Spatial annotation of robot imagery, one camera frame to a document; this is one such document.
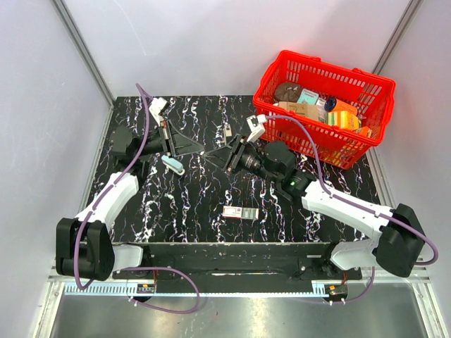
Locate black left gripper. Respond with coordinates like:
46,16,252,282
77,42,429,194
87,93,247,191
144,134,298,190
135,120,206,158

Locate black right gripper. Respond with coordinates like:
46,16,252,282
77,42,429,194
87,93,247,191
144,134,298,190
202,134,280,185

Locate beige and black stapler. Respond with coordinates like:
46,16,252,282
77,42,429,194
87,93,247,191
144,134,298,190
223,123,233,143

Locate light blue stapler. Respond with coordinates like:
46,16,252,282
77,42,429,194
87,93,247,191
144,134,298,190
161,155,185,176

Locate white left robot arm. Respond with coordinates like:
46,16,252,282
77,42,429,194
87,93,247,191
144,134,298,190
56,120,204,281

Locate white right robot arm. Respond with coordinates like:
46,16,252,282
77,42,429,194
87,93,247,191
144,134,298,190
204,135,425,279

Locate red white staple box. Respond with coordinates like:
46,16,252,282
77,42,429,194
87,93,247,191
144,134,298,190
222,206,259,220

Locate brown round pouch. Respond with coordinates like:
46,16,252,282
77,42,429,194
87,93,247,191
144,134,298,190
273,82,303,102

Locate brown cardboard box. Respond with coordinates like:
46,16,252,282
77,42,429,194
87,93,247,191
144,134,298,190
274,101,321,122

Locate teal small box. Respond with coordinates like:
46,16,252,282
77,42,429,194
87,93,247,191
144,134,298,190
297,88,319,105

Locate orange bottle blue cap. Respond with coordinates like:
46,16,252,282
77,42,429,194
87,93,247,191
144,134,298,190
324,96,358,115

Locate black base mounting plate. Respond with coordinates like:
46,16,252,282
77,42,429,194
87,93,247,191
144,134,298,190
116,242,364,293

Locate yellow orange box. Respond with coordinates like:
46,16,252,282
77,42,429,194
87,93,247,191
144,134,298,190
326,111,362,131

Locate red plastic shopping basket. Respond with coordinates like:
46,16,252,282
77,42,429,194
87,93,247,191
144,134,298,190
253,50,396,169

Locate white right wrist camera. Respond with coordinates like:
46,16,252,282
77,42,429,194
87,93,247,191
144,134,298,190
246,114,266,143

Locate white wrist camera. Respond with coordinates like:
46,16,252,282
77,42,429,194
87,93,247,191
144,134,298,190
149,97,168,125
246,114,266,143

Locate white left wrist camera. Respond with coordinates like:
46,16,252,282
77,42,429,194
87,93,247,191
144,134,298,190
149,97,168,125

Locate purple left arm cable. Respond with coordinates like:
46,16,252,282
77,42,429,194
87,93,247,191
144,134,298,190
73,83,201,313

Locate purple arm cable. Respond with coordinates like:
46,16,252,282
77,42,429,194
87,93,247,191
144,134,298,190
73,83,201,313
264,114,440,304

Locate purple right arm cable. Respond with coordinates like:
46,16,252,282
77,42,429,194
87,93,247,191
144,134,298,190
264,114,440,304

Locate aluminium frame rail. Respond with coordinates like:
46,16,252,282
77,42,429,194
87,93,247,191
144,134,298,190
50,267,428,299

